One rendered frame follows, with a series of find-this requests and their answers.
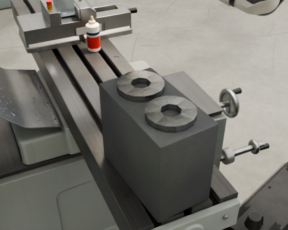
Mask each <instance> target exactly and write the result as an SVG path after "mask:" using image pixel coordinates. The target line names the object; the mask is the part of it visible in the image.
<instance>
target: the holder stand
mask: <svg viewBox="0 0 288 230"><path fill-rule="evenodd" d="M99 92H100V104H101V121H102V133H103V145H104V155H105V156H106V157H107V159H108V160H109V161H110V163H111V164H112V165H113V166H114V167H115V169H116V170H117V171H118V173H119V174H120V175H121V176H122V178H123V179H124V180H125V182H126V183H127V184H128V185H129V187H130V188H131V189H132V190H133V192H134V193H135V194H136V195H137V197H138V198H139V199H140V201H141V202H142V203H143V205H144V206H145V207H146V209H147V210H148V211H149V212H150V213H151V215H152V216H153V217H154V219H155V220H156V221H157V222H158V223H160V222H162V221H164V220H166V219H168V218H170V217H172V216H174V215H176V214H178V213H180V212H182V211H184V210H186V209H188V208H190V207H192V206H194V205H196V204H198V203H200V202H202V201H204V200H206V199H208V198H209V193H210V187H211V180H212V173H213V164H214V157H215V150H216V143H217V137H218V130H219V124H218V122H216V121H215V120H214V119H213V118H211V117H210V116H209V115H208V114H206V113H205V112H204V111H203V110H202V109H200V108H199V107H198V106H197V105H196V104H194V103H193V102H192V101H191V100H190V99H188V98H187V97H186V96H185V95H184V94H183V93H181V92H180V91H179V90H178V89H176V88H175V87H174V86H173V85H172V84H170V83H169V82H168V81H167V80H165V79H164V78H163V77H162V76H161V75H159V74H158V73H157V72H156V71H155V70H154V69H152V68H146V69H143V70H140V71H132V72H128V73H126V74H124V75H122V76H121V77H118V78H115V79H111V80H108V81H106V82H102V83H100V84H99Z"/></svg>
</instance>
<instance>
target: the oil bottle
mask: <svg viewBox="0 0 288 230"><path fill-rule="evenodd" d="M85 26H86V37H87V46H88V50H89V51H90V52H97V51H99V50H100V49H101V41H100V29H99V23H97V22H96V21H95V20H94V19H93V16H91V19H90V20H89V23H87V24H86V25H85Z"/></svg>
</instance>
